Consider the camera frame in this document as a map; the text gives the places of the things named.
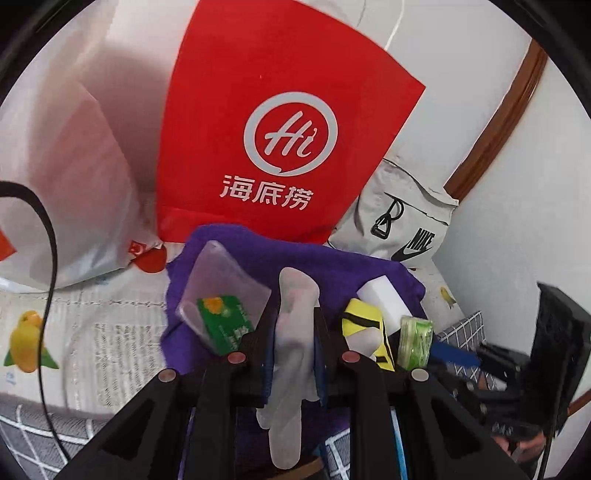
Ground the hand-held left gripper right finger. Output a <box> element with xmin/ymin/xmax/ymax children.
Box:
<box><xmin>314</xmin><ymin>308</ymin><xmax>532</xmax><ymax>480</ymax></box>

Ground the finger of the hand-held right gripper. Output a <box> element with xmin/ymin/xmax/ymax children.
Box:
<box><xmin>431</xmin><ymin>340</ymin><xmax>532</xmax><ymax>377</ymax></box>
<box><xmin>438</xmin><ymin>371</ymin><xmax>506</xmax><ymax>418</ymax></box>

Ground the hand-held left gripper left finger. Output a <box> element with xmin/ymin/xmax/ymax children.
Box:
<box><xmin>55</xmin><ymin>305</ymin><xmax>279</xmax><ymax>480</ymax></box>

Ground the clear green wipes packet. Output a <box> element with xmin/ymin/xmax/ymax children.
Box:
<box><xmin>396</xmin><ymin>315</ymin><xmax>435</xmax><ymax>372</ymax></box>

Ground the white rubber glove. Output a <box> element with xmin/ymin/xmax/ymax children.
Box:
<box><xmin>255</xmin><ymin>267</ymin><xmax>320</xmax><ymax>470</ymax></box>

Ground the person's right hand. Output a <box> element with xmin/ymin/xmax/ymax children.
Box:
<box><xmin>492</xmin><ymin>434</ymin><xmax>542</xmax><ymax>464</ymax></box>

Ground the yellow black striped cloth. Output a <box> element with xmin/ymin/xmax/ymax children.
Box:
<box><xmin>341</xmin><ymin>298</ymin><xmax>396</xmax><ymax>372</ymax></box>

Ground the green orange-print packet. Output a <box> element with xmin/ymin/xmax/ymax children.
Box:
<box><xmin>196</xmin><ymin>295</ymin><xmax>256</xmax><ymax>355</ymax></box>

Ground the white sponge block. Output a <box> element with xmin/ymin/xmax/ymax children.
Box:
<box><xmin>356</xmin><ymin>273</ymin><xmax>422</xmax><ymax>337</ymax></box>

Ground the clear zip bag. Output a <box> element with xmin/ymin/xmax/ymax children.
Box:
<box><xmin>175</xmin><ymin>240</ymin><xmax>273</xmax><ymax>356</ymax></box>

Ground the purple towel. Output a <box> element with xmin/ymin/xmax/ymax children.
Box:
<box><xmin>161</xmin><ymin>224</ymin><xmax>426</xmax><ymax>480</ymax></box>

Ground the bird print bedsheet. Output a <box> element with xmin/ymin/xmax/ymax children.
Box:
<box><xmin>0</xmin><ymin>239</ymin><xmax>467</xmax><ymax>418</ymax></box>

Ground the red paper bag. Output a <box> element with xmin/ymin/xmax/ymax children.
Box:
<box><xmin>156</xmin><ymin>0</ymin><xmax>426</xmax><ymax>245</ymax></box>

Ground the grey checked blanket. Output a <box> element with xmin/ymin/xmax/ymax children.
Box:
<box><xmin>0</xmin><ymin>310</ymin><xmax>486</xmax><ymax>480</ymax></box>

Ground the white plastic bag orange print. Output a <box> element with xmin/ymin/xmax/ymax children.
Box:
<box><xmin>0</xmin><ymin>0</ymin><xmax>163</xmax><ymax>292</ymax></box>

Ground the grey printed drawstring bag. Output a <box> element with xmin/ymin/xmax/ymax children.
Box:
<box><xmin>327</xmin><ymin>157</ymin><xmax>460</xmax><ymax>265</ymax></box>

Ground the brown wooden door frame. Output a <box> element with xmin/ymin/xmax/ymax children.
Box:
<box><xmin>444</xmin><ymin>39</ymin><xmax>549</xmax><ymax>200</ymax></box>

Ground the black cable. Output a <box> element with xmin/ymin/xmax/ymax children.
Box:
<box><xmin>0</xmin><ymin>181</ymin><xmax>72</xmax><ymax>463</ymax></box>

